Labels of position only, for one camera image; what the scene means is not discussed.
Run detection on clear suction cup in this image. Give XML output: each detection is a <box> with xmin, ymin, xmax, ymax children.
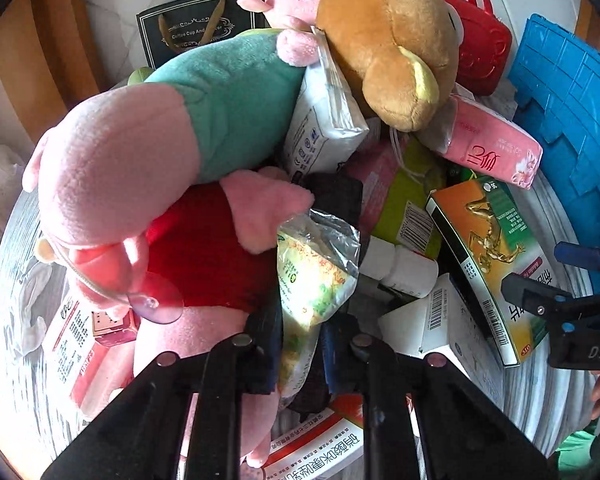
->
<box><xmin>129</xmin><ymin>275</ymin><xmax>185</xmax><ymax>325</ymax></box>

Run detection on black cloth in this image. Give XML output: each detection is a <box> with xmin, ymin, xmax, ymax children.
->
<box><xmin>300</xmin><ymin>172</ymin><xmax>365</xmax><ymax>241</ymax></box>

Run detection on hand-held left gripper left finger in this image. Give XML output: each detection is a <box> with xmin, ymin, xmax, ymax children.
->
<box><xmin>40</xmin><ymin>305</ymin><xmax>286</xmax><ymax>480</ymax></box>

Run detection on white pill bottle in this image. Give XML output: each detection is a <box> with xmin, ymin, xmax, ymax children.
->
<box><xmin>359</xmin><ymin>236</ymin><xmax>439</xmax><ymax>297</ymax></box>

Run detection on wide red white box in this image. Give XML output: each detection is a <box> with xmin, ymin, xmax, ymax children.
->
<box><xmin>260</xmin><ymin>395</ymin><xmax>366</xmax><ymax>480</ymax></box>

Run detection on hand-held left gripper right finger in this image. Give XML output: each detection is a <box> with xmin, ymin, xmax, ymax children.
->
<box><xmin>320</xmin><ymin>312</ymin><xmax>548</xmax><ymax>480</ymax></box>

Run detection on red bear-embossed suitcase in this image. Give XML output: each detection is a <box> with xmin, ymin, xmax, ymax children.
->
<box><xmin>430</xmin><ymin>0</ymin><xmax>513</xmax><ymax>97</ymax></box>

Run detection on wooden window frame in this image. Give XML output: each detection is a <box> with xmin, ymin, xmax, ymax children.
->
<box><xmin>0</xmin><ymin>0</ymin><xmax>106</xmax><ymax>111</ymax></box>

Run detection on pink pig plush red dress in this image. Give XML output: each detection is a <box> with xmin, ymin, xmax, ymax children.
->
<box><xmin>130</xmin><ymin>167</ymin><xmax>316</xmax><ymax>468</ymax></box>

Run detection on green cloth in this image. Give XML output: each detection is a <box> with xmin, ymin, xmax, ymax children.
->
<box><xmin>535</xmin><ymin>430</ymin><xmax>600</xmax><ymax>480</ymax></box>

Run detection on white plastic pouch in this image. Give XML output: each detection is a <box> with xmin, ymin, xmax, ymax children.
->
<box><xmin>282</xmin><ymin>35</ymin><xmax>371</xmax><ymax>183</ymax></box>

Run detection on white blue medicine box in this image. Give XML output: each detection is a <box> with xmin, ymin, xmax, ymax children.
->
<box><xmin>377</xmin><ymin>272</ymin><xmax>506</xmax><ymax>411</ymax></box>

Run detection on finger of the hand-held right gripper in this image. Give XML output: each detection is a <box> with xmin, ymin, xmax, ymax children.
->
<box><xmin>501</xmin><ymin>272</ymin><xmax>600</xmax><ymax>322</ymax></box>
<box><xmin>554</xmin><ymin>241</ymin><xmax>600</xmax><ymax>281</ymax></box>

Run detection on pink pig plush green dress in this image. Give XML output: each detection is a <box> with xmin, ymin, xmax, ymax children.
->
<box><xmin>22</xmin><ymin>0</ymin><xmax>321</xmax><ymax>321</ymax></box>

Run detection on yellow green snack packet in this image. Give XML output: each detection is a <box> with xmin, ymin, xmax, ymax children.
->
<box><xmin>275</xmin><ymin>210</ymin><xmax>362</xmax><ymax>401</ymax></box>

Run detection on blue plastic crate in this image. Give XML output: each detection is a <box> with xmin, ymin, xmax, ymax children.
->
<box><xmin>507</xmin><ymin>14</ymin><xmax>600</xmax><ymax>256</ymax></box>

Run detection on red white medicine box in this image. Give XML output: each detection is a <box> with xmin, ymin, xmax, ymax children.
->
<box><xmin>42</xmin><ymin>295</ymin><xmax>136</xmax><ymax>418</ymax></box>

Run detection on wooden door frame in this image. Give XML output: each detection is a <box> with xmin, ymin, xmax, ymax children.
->
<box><xmin>575</xmin><ymin>0</ymin><xmax>598</xmax><ymax>36</ymax></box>

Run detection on pink tissue pack white label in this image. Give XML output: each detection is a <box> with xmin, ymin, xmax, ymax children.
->
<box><xmin>430</xmin><ymin>95</ymin><xmax>544</xmax><ymax>190</ymax></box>

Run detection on brown bear plush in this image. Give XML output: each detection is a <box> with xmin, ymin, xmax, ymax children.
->
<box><xmin>285</xmin><ymin>0</ymin><xmax>461</xmax><ymax>133</ymax></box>

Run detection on green orange medicine box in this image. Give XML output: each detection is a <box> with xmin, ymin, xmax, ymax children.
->
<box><xmin>425</xmin><ymin>177</ymin><xmax>563</xmax><ymax>367</ymax></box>

